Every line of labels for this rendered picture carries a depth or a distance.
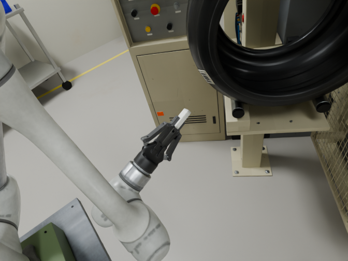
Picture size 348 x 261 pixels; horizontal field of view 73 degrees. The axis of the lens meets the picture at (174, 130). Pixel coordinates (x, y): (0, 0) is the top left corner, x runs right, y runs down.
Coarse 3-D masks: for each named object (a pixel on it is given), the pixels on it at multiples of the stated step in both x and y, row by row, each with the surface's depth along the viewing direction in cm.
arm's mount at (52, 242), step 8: (48, 224) 88; (40, 232) 86; (48, 232) 85; (56, 232) 86; (24, 240) 85; (32, 240) 84; (40, 240) 83; (48, 240) 83; (56, 240) 82; (64, 240) 88; (40, 248) 81; (48, 248) 81; (56, 248) 80; (64, 248) 83; (40, 256) 79; (48, 256) 79; (56, 256) 78; (64, 256) 78; (72, 256) 85
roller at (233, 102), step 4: (232, 100) 89; (232, 104) 87; (236, 104) 86; (240, 104) 85; (232, 108) 86; (236, 108) 84; (240, 108) 84; (232, 112) 85; (236, 112) 84; (240, 112) 84; (236, 116) 86; (240, 116) 86
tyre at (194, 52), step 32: (192, 0) 62; (224, 0) 57; (192, 32) 66; (224, 32) 93; (320, 32) 86; (224, 64) 95; (256, 64) 98; (288, 64) 94; (320, 64) 85; (256, 96) 77; (288, 96) 75; (320, 96) 75
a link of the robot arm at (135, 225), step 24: (0, 96) 39; (24, 96) 43; (0, 120) 43; (24, 120) 44; (48, 120) 48; (48, 144) 48; (72, 144) 51; (72, 168) 50; (96, 168) 54; (96, 192) 51; (120, 216) 53; (144, 216) 59; (120, 240) 57; (144, 240) 57; (168, 240) 60
